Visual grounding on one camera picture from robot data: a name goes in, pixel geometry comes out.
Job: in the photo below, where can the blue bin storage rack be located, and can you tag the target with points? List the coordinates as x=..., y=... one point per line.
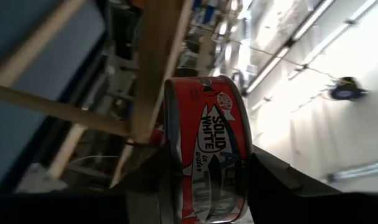
x=207, y=12

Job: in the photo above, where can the red can silver lid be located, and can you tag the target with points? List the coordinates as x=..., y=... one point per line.
x=213, y=140

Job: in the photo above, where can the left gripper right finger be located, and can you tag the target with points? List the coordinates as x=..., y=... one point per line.
x=279, y=189

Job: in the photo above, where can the black hanging camera device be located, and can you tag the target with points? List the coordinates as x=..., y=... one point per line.
x=346, y=89

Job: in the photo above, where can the wooden slatted shelf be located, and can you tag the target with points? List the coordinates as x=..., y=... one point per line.
x=154, y=62

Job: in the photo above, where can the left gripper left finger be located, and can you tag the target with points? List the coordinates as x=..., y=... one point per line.
x=145, y=186

